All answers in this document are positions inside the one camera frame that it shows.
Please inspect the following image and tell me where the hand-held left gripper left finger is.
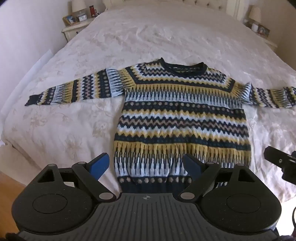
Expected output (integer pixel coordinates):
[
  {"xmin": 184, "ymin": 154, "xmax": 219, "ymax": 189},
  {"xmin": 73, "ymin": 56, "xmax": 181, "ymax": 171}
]
[{"xmin": 36, "ymin": 152, "xmax": 117, "ymax": 202}]

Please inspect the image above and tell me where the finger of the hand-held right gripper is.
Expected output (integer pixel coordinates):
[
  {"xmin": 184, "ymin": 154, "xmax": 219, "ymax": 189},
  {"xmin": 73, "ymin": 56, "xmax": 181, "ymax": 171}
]
[{"xmin": 264, "ymin": 146, "xmax": 296, "ymax": 184}]

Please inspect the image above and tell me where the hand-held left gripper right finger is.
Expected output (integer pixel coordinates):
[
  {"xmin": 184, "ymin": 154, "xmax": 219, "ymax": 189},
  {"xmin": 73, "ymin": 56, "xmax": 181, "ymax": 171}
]
[{"xmin": 180, "ymin": 153, "xmax": 253, "ymax": 202}]

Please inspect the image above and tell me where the navy yellow patterned knit sweater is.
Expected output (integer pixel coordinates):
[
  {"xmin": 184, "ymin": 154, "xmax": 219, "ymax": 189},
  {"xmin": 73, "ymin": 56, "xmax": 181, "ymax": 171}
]
[{"xmin": 25, "ymin": 57, "xmax": 296, "ymax": 194}]

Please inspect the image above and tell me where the cream wooden nightstand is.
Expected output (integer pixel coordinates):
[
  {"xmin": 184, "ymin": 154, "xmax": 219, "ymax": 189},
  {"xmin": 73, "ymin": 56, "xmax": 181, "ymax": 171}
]
[
  {"xmin": 61, "ymin": 17, "xmax": 96, "ymax": 42},
  {"xmin": 243, "ymin": 20, "xmax": 278, "ymax": 52}
]

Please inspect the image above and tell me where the bed with white floral bedspread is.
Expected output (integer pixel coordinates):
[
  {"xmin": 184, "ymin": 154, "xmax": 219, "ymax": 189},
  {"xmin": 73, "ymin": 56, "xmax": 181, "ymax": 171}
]
[{"xmin": 0, "ymin": 0, "xmax": 296, "ymax": 202}]

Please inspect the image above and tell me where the white table lamp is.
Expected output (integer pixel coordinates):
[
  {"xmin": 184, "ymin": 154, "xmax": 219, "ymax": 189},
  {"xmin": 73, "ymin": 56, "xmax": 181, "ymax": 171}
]
[
  {"xmin": 71, "ymin": 0, "xmax": 87, "ymax": 15},
  {"xmin": 248, "ymin": 6, "xmax": 262, "ymax": 24}
]

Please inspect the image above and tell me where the cream tufted headboard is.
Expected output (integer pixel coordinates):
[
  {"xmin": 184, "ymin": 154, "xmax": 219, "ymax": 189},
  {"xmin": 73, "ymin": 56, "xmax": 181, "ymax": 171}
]
[{"xmin": 102, "ymin": 0, "xmax": 241, "ymax": 15}]

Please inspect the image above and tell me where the wooden photo frame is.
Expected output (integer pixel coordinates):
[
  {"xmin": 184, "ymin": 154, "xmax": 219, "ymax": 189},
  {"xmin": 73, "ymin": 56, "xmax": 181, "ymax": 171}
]
[
  {"xmin": 257, "ymin": 24, "xmax": 271, "ymax": 38},
  {"xmin": 63, "ymin": 15, "xmax": 76, "ymax": 26}
]

